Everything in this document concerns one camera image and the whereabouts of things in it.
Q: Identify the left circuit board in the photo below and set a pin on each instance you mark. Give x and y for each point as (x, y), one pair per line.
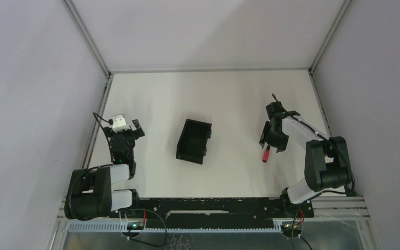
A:
(135, 226)

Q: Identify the black plastic bin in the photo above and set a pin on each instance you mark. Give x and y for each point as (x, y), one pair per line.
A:
(192, 144)

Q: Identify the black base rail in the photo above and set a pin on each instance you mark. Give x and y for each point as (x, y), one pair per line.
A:
(214, 213)

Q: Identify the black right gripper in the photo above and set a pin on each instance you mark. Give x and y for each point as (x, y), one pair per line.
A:
(281, 144)

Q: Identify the right circuit board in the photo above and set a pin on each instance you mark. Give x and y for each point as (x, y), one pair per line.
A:
(290, 231)

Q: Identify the circuit board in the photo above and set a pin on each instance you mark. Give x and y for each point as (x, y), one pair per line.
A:
(135, 226)
(290, 231)

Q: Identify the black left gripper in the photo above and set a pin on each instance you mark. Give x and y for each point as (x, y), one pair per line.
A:
(124, 134)

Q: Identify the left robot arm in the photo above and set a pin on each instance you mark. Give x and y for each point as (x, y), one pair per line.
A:
(90, 193)

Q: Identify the aluminium frame profile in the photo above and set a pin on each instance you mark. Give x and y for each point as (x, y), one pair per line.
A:
(339, 223)

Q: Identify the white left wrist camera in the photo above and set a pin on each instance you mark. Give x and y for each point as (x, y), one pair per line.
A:
(119, 123)

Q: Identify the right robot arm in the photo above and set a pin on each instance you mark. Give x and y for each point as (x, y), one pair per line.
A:
(326, 164)

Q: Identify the red handled screwdriver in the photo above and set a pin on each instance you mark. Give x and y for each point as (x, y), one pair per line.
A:
(266, 154)

